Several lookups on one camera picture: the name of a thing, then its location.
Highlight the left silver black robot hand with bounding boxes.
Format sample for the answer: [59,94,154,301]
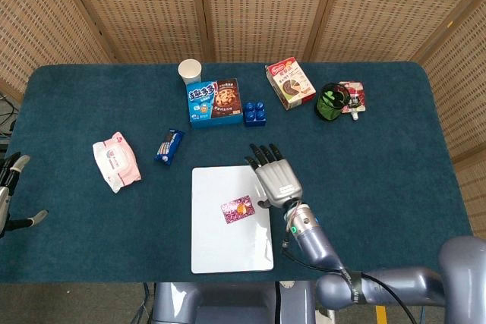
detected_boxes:
[0,151,49,240]

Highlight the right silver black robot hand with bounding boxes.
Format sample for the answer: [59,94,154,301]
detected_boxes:
[244,143,304,210]

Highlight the pink patterned square packet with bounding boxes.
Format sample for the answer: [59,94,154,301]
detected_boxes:
[220,195,256,224]

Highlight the blue plastic building block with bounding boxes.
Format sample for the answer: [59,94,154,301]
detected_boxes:
[243,101,267,127]

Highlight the white magnetic board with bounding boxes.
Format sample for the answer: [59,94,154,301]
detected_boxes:
[191,165,275,275]

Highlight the dark blue carpet table cover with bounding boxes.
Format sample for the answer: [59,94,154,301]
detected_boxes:
[0,61,479,284]

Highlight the red white cereal box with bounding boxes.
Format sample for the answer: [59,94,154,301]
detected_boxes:
[265,57,317,111]

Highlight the blue chocolate cookie box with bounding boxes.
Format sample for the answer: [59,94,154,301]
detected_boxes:
[185,77,245,129]

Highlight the red white spout pouch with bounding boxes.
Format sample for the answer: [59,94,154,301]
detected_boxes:
[339,80,368,121]

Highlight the blue sandwich cookie packet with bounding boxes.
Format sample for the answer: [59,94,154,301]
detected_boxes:
[154,128,186,166]

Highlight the pink wet wipes pack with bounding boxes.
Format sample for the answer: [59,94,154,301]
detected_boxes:
[92,131,142,193]

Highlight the grey robot torso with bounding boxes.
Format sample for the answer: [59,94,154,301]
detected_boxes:
[151,282,317,324]

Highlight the white paper cup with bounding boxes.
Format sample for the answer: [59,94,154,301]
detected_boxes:
[178,58,203,86]

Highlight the woven rattan folding screen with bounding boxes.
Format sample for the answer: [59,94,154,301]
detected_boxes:
[0,0,486,275]

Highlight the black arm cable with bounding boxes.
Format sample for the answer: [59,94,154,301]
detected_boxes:
[280,238,418,324]

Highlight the dark floor cables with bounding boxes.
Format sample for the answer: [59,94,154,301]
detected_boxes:
[0,92,20,143]

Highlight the black printed cable strap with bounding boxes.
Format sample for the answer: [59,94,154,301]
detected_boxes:
[339,267,365,304]

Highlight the blue cable bundle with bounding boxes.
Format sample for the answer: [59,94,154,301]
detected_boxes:
[139,282,153,324]

